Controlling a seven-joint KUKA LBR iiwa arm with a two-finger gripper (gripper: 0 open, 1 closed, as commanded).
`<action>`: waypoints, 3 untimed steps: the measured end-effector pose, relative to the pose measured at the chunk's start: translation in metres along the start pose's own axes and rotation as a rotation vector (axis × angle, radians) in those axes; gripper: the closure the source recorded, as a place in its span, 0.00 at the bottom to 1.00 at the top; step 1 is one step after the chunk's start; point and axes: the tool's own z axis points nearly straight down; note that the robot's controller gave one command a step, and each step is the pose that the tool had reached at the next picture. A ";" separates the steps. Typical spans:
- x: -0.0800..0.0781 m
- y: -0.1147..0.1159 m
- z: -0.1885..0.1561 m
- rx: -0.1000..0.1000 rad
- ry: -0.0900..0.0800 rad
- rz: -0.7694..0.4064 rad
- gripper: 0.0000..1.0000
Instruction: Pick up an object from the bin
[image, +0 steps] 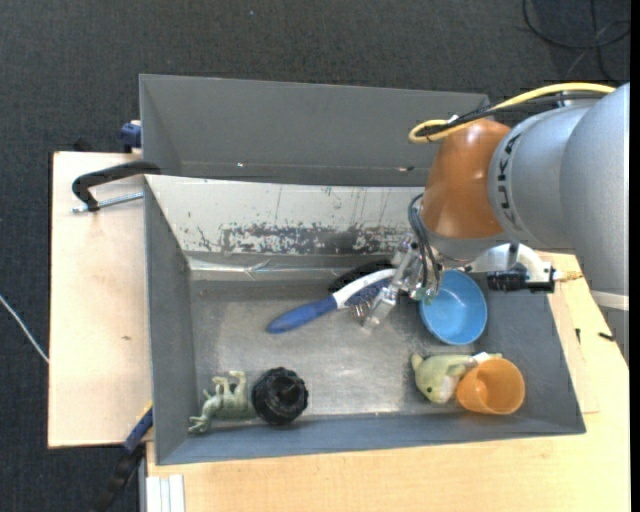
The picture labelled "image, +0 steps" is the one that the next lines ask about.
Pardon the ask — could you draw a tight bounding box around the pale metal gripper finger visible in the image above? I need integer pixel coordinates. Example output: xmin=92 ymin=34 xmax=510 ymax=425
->
xmin=360 ymin=287 xmax=400 ymax=330
xmin=348 ymin=288 xmax=387 ymax=321

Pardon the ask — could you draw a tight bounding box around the blue and white brush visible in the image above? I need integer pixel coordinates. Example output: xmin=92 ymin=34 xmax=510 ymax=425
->
xmin=265 ymin=260 xmax=401 ymax=335

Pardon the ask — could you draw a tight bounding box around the blue bowl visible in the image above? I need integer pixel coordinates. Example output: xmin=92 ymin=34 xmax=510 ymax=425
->
xmin=418 ymin=269 xmax=489 ymax=347

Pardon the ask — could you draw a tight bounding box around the grey metal bin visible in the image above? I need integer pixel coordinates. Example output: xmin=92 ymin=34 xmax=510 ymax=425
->
xmin=138 ymin=73 xmax=587 ymax=467

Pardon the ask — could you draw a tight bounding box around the green plush toy animal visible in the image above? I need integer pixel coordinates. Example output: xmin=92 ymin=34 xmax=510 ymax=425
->
xmin=410 ymin=351 xmax=504 ymax=404

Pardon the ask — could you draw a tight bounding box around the black ribbed round knob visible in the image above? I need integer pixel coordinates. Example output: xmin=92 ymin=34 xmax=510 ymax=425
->
xmin=250 ymin=366 xmax=310 ymax=427

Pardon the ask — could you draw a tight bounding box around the orange cup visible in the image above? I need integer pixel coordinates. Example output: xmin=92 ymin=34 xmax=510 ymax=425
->
xmin=455 ymin=356 xmax=527 ymax=416

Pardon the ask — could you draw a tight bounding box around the green toy frog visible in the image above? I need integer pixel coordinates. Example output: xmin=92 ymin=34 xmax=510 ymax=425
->
xmin=187 ymin=370 xmax=259 ymax=435

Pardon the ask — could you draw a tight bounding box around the pale wood board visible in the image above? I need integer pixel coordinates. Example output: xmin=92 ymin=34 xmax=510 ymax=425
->
xmin=47 ymin=151 xmax=154 ymax=449

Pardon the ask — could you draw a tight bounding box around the black cylinder on white bracket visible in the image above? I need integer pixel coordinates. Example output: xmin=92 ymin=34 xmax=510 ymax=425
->
xmin=469 ymin=242 xmax=584 ymax=296

